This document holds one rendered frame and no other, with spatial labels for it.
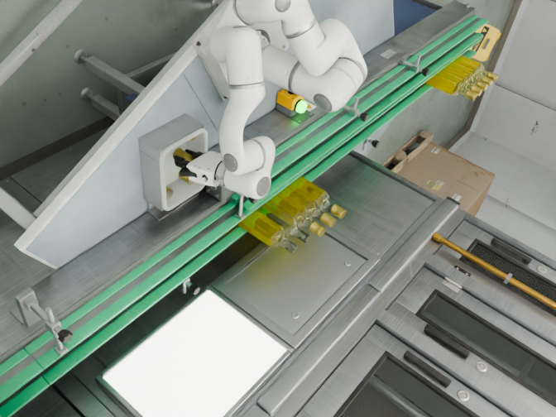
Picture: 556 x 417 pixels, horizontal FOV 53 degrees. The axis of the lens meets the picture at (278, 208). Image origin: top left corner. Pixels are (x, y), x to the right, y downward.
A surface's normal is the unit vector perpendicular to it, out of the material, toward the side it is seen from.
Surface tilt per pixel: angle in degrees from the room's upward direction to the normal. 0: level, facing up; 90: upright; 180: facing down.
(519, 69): 90
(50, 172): 90
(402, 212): 90
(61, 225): 0
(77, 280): 90
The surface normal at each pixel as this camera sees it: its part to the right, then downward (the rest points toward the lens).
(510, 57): -0.63, 0.49
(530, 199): 0.10, -0.72
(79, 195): 0.77, 0.50
